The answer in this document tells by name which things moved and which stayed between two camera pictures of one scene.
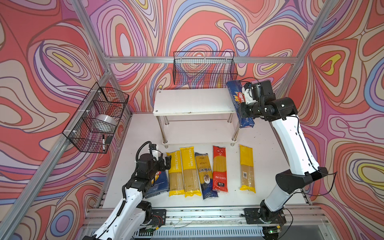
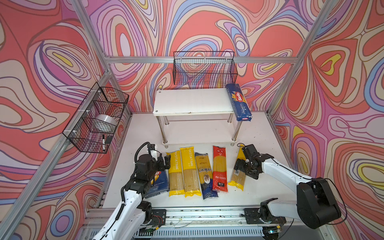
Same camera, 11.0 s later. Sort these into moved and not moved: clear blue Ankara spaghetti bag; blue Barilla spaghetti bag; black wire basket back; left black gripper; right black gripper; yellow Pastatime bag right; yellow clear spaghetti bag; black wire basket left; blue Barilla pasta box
Moved: right black gripper; blue Barilla spaghetti bag; yellow clear spaghetti bag
Not moved: left black gripper; clear blue Ankara spaghetti bag; black wire basket back; blue Barilla pasta box; yellow Pastatime bag right; black wire basket left
